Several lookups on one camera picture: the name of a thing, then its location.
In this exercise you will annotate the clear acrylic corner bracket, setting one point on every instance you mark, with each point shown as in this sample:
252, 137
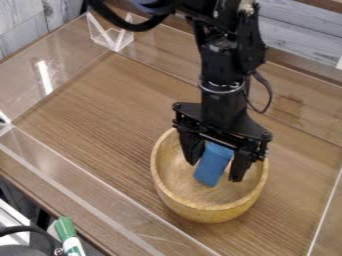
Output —
114, 39

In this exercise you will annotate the blue rectangular block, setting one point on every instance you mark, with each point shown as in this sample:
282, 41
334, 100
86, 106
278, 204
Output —
214, 161

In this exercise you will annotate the brown wooden bowl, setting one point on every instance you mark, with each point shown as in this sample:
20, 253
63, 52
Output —
189, 198

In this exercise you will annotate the clear acrylic tray wall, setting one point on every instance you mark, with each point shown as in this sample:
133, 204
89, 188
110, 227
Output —
117, 224

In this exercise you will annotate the green white marker pen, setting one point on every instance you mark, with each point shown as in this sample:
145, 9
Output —
67, 235

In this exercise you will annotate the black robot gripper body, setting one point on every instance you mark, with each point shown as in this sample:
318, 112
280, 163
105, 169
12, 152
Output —
221, 119

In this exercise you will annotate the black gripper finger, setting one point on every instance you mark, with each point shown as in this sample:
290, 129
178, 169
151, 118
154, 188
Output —
242, 161
193, 146

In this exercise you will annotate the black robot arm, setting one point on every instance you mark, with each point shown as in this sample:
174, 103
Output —
226, 31

